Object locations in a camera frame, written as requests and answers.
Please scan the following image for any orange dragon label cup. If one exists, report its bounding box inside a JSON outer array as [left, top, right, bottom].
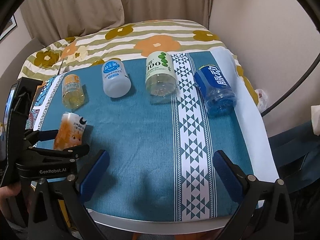
[[54, 112, 87, 151]]

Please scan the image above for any yellow orange label cup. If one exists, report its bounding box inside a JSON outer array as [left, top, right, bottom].
[[62, 74, 85, 109]]

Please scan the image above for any white blue label cup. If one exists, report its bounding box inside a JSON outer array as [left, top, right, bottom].
[[101, 59, 131, 98]]

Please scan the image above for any green C100 label cup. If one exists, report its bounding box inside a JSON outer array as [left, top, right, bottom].
[[145, 51, 178, 104]]

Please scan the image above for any grey headboard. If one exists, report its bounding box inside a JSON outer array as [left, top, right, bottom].
[[1, 38, 44, 87]]

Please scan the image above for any blue patterned tablecloth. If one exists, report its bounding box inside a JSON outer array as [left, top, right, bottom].
[[26, 50, 280, 222]]

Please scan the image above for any floral striped bed quilt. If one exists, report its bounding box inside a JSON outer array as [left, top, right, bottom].
[[17, 19, 259, 106]]

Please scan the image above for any beige curtain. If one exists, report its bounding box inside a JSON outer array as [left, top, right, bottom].
[[20, 0, 213, 45]]

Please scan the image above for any framed wall picture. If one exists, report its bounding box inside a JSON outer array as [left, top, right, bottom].
[[0, 15, 17, 41]]

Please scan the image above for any black cable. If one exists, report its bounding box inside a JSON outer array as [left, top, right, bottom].
[[260, 55, 320, 117]]

